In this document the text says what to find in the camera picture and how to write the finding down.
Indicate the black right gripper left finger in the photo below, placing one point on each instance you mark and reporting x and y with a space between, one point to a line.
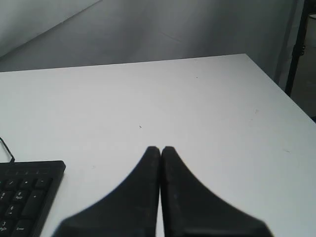
130 210

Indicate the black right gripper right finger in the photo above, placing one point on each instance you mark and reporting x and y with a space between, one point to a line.
190 209

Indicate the black acer keyboard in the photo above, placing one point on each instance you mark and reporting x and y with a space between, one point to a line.
27 192

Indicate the grey backdrop cloth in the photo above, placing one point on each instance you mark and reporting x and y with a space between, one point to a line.
125 31

